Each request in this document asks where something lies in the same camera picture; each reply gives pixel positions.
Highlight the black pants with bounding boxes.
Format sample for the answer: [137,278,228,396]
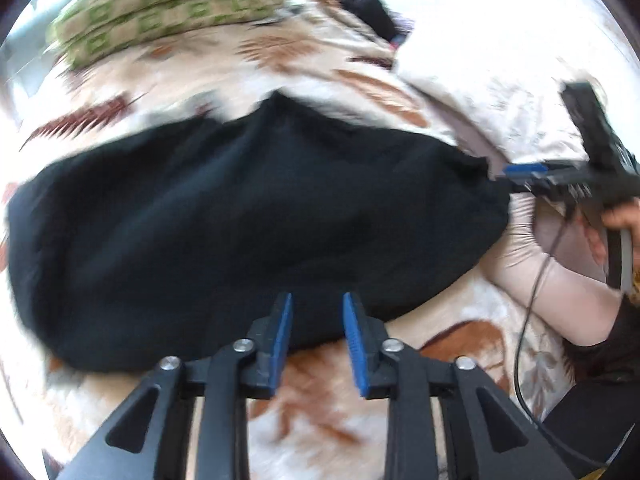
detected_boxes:
[8,92,509,372]

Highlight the person right hand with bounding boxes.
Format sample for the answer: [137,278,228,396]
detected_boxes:
[578,197,640,269]

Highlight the beige bolster cushion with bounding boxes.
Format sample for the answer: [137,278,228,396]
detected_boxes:
[482,194,626,348]

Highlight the white floral pillow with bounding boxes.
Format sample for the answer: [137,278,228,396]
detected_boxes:
[395,0,639,162]

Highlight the black garment near pillow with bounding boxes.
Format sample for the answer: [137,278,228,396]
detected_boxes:
[338,0,414,46]

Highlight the green patterned folded quilt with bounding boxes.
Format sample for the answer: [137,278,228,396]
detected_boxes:
[47,0,285,68]

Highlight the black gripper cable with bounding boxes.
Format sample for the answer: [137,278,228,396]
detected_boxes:
[512,194,609,468]

